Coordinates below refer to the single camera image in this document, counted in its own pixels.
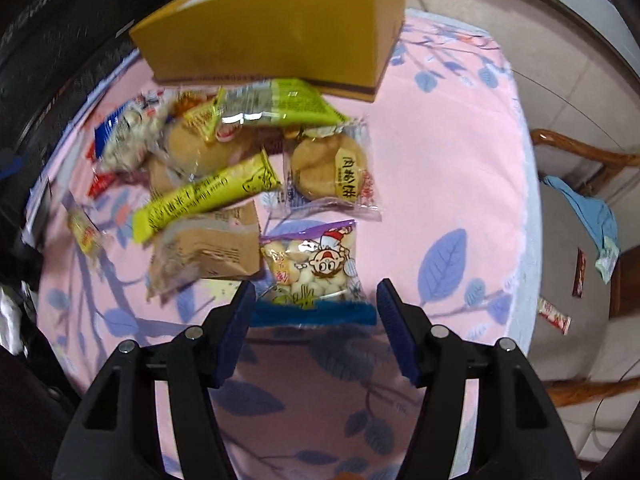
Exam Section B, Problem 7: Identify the blue-edged biscuit bag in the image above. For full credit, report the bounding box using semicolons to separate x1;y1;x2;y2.
252;219;377;328

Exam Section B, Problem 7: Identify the brown snack packet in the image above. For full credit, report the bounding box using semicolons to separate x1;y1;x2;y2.
146;202;263;301

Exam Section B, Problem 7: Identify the blue cloth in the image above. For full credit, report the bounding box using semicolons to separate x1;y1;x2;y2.
542;175;621;256

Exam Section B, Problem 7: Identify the wooden chair grey cushion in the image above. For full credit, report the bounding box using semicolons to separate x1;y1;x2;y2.
530;129;640;413

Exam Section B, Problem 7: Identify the dark red small packet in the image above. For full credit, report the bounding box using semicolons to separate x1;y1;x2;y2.
572;248;589;297

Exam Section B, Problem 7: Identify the clear bun packet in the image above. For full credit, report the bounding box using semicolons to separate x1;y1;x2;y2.
149;91;286;196

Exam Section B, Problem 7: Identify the blue white snack packet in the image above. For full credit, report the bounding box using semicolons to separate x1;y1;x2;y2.
94;97;173;173

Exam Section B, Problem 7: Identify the yellow-green stick snack packet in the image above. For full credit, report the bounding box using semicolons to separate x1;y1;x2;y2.
132;150;282;245

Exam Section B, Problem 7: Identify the yellow cardboard box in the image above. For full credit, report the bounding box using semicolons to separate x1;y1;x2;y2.
129;0;407;105

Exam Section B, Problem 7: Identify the small yellow red packet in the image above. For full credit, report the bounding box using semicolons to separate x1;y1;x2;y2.
67;205;107;257

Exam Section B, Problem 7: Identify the pink floral tablecloth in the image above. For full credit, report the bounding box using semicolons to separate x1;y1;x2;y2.
25;7;543;480

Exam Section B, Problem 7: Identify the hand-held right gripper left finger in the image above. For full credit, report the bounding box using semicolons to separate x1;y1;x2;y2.
52;280;257;480

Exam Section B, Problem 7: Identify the red white small packet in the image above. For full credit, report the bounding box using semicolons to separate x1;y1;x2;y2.
537;297;572;335

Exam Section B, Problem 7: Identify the green snack packet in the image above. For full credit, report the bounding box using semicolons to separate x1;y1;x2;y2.
215;78;351;128

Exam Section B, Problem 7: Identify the red white snack packet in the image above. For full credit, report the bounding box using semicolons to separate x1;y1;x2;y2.
87;145;119;199

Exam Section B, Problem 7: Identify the clear round pastry packet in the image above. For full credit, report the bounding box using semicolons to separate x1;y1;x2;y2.
282;117;382;222

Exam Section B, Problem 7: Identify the pale green small packet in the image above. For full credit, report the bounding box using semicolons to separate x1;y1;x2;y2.
595;237;621;284

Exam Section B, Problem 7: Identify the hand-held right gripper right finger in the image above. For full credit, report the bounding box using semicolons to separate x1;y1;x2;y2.
376;278;583;480

